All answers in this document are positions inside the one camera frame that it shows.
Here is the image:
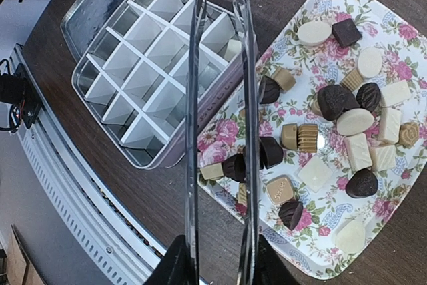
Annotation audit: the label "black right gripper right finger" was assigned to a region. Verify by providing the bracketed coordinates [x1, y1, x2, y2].
[238, 234, 299, 284]

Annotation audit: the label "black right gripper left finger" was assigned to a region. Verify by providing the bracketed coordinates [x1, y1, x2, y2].
[144, 234, 199, 285]

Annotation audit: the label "metal tongs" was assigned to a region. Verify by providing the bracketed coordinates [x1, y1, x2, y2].
[185, 0, 260, 278]

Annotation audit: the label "pink tin box with dividers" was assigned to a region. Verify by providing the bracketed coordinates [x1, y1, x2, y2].
[70, 0, 260, 170]

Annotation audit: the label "pink bunny tin lid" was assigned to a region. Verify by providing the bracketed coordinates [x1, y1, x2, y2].
[61, 0, 124, 61]

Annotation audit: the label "dark round chocolate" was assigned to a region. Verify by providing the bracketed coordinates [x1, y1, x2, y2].
[278, 200, 304, 230]

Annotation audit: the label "tan Sweet chocolate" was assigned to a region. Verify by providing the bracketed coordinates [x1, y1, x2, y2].
[266, 175, 294, 205]

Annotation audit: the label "white oval chocolate lower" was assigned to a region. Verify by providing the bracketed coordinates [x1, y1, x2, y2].
[335, 220, 366, 254]

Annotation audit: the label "white oval chocolate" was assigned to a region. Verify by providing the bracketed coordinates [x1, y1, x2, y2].
[297, 21, 332, 46]
[357, 47, 382, 79]
[335, 220, 366, 254]

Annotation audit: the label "dark heart chocolate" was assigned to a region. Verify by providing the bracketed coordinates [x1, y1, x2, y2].
[345, 168, 378, 198]

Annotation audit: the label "white oval chocolate upper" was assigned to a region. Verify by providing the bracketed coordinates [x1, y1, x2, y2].
[357, 47, 382, 79]

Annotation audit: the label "dark square chocolate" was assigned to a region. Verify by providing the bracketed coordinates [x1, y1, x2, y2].
[332, 18, 362, 48]

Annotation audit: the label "floral pink tray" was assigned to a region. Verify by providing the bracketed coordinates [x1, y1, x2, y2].
[196, 0, 427, 281]

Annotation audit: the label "front aluminium rail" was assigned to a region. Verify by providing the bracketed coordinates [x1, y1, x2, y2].
[6, 43, 167, 285]

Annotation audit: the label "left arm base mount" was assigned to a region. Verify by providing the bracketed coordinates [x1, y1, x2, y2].
[1, 59, 42, 133]

